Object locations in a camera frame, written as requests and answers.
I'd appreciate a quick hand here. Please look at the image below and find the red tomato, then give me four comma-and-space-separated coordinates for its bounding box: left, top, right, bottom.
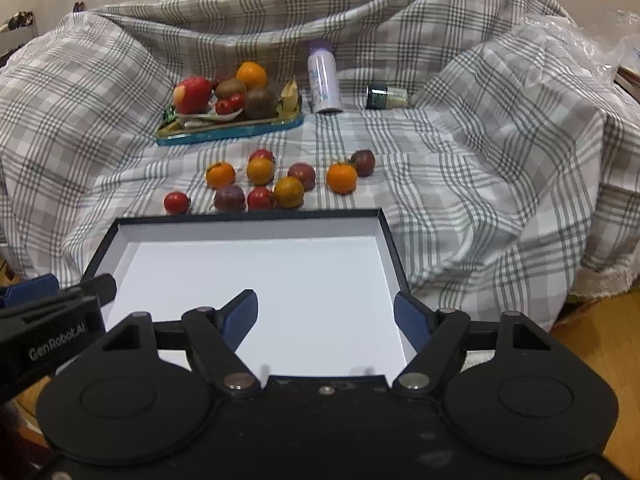
163, 191, 191, 216
248, 148, 274, 162
246, 186, 276, 211

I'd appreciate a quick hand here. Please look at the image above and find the mandarin with green leaf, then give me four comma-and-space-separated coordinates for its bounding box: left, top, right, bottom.
326, 162, 358, 195

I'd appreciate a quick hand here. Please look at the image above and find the purple plum front left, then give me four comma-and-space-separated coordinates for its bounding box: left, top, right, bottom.
214, 184, 246, 212

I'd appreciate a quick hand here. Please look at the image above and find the orange mandarin with stem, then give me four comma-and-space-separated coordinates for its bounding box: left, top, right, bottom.
205, 162, 236, 190

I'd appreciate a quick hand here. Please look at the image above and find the orange yellow fruit front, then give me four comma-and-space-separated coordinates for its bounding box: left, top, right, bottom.
272, 177, 305, 209

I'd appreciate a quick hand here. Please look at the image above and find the yellow orange round fruit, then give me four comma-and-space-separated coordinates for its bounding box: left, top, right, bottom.
246, 157, 276, 186

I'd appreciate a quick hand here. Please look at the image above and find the purple plum middle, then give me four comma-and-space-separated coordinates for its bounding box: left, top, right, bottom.
288, 162, 316, 192

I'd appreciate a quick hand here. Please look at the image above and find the dark purple plum right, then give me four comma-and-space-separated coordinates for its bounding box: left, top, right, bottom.
349, 150, 376, 177

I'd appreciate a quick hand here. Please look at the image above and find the red tomato back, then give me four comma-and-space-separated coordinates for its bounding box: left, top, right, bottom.
248, 148, 274, 162

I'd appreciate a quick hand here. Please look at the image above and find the blue gold tin tray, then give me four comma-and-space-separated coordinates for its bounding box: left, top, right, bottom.
155, 95, 304, 146

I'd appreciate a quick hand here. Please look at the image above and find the white patterned small plate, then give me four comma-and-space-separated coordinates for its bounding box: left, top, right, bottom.
176, 108, 243, 122

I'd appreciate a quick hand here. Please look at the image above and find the green foil candy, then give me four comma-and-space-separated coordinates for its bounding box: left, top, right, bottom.
162, 104, 177, 124

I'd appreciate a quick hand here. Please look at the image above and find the cherry tomato on plate front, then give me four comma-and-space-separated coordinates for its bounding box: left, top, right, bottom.
215, 99, 234, 116

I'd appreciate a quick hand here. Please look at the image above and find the cherry tomato on plate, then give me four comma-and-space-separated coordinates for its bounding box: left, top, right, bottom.
215, 99, 234, 116
229, 93, 245, 110

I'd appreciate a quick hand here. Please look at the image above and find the cherry tomato on plate back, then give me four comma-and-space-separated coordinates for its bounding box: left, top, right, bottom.
229, 93, 245, 110

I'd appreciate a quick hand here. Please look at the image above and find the large brown round fruit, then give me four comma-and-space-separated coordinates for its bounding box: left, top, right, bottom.
243, 88, 278, 120

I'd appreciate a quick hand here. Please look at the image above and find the yellow paper wrapper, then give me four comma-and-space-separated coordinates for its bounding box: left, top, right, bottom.
280, 78, 299, 114

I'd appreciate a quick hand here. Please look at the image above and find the red apple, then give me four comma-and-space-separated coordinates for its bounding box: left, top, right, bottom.
172, 76, 213, 115

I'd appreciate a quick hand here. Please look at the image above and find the grey plaid sofa cover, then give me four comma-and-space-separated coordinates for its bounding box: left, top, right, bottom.
1, 0, 639, 327

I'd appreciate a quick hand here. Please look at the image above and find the dark green drink can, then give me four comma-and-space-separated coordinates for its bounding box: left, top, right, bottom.
366, 84, 409, 110

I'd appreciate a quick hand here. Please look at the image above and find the brown kiwi on plate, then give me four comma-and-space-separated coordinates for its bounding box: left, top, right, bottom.
215, 78, 247, 100

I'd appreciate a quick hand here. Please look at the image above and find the large orange on tray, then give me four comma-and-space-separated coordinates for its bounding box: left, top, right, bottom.
235, 61, 269, 90

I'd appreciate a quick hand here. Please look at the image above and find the purple cartoon thermos bottle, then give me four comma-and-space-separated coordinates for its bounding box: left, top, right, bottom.
307, 39, 344, 114

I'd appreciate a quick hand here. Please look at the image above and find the clear plastic bag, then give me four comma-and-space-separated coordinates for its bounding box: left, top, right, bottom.
520, 10, 639, 87

